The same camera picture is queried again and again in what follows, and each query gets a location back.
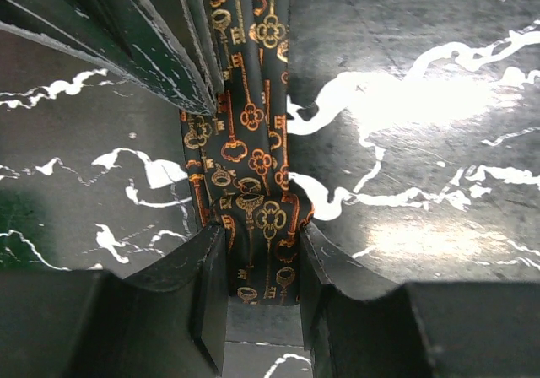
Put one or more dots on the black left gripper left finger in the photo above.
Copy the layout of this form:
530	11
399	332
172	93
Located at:
168	320

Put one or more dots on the black key pattern tie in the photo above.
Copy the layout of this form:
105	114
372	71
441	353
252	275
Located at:
237	159

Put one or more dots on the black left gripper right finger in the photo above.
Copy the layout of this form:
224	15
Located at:
356	323

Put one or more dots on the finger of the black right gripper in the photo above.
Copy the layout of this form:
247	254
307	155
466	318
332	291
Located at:
119	35
186	23

